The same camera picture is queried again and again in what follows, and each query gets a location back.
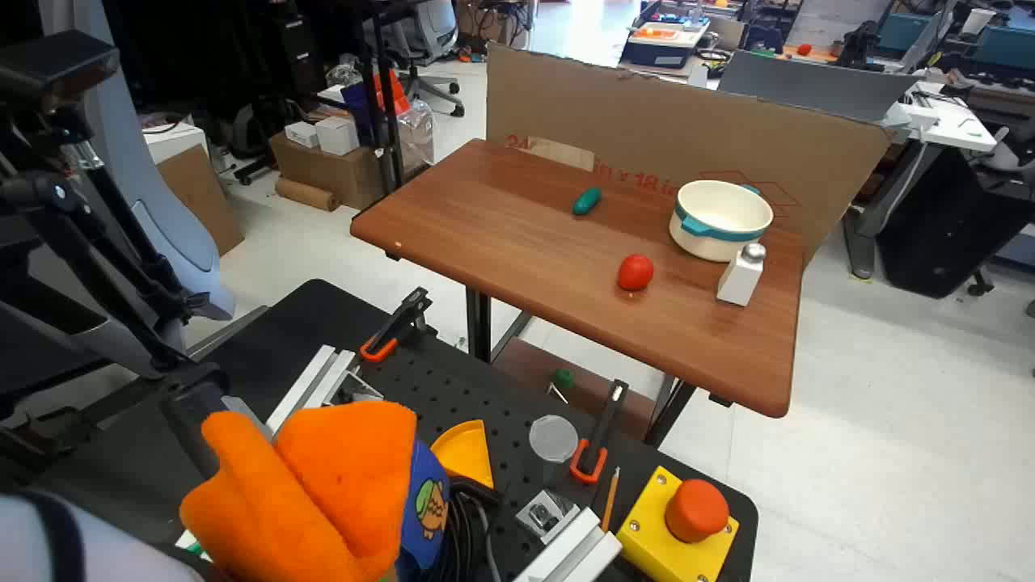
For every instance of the small white bottle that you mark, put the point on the small white bottle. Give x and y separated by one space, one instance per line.
738 278

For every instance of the orange plush toy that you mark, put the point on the orange plush toy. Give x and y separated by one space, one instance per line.
326 472

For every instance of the brown cardboard box with lid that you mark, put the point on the brown cardboard box with lid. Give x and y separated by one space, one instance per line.
198 187

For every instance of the light blue grey cover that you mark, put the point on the light blue grey cover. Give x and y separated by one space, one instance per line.
140 171

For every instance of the grey partition panel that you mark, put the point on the grey partition panel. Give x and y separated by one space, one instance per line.
811 85

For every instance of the small teal blue object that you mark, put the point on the small teal blue object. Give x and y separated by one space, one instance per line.
588 200

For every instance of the black table leg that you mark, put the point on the black table leg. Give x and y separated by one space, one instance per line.
481 323
667 410

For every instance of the black office chair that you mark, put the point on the black office chair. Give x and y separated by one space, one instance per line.
426 42

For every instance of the black perforated base board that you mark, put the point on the black perforated base board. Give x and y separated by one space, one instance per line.
302 323

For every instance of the red round toy fruit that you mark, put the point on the red round toy fruit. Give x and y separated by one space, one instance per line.
635 272

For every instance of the white office desk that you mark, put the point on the white office desk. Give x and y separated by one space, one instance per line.
949 117

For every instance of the grey round disc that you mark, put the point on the grey round disc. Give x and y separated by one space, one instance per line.
556 438

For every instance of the small printed marker card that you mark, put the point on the small printed marker card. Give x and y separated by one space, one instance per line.
546 514

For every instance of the yellow orange wedge piece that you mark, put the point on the yellow orange wedge piece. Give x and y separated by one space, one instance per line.
468 449

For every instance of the aluminium extrusion rail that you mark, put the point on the aluminium extrusion rail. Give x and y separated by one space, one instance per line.
312 389
570 549

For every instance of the yellow emergency stop box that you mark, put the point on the yellow emergency stop box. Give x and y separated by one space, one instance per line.
650 536

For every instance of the brown cardboard backdrop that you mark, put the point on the brown cardboard backdrop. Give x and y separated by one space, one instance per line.
689 122

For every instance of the wooden pencil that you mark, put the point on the wooden pencil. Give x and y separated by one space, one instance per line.
612 499

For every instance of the white bowl with teal band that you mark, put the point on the white bowl with teal band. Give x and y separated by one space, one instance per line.
719 228

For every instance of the black camera tripod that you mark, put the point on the black camera tripod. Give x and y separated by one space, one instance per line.
66 245

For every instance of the open cardboard box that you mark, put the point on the open cardboard box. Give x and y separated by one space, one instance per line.
334 171

